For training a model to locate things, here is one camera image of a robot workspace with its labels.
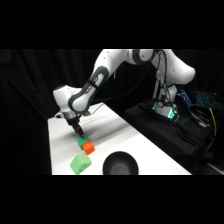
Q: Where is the yellow cable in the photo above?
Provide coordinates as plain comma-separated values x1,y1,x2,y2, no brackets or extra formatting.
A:
209,108,218,138

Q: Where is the black bowl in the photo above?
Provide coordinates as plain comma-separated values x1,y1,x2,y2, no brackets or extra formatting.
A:
101,150,140,176

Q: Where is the black curtain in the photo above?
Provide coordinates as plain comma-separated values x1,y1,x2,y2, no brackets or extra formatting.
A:
0,49,224,176

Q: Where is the blue cable bundle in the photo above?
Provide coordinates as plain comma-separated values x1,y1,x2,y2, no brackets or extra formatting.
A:
178,88,194,108

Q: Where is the black cloth-covered robot stand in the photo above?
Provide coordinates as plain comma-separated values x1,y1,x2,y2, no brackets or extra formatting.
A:
122,99,216,176

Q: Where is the red orange cube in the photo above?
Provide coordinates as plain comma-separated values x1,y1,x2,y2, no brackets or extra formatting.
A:
82,140,96,156

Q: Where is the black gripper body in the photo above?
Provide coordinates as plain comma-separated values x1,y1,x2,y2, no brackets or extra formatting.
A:
64,113,83,130

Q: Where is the large light green block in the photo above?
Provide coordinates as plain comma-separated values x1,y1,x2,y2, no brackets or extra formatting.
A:
69,152,93,175

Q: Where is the long black arm cable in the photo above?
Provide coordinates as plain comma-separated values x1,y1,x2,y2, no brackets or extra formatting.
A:
90,49,168,104

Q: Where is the blue backlit keyboard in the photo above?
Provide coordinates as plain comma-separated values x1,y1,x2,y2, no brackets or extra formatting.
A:
195,90,223,109

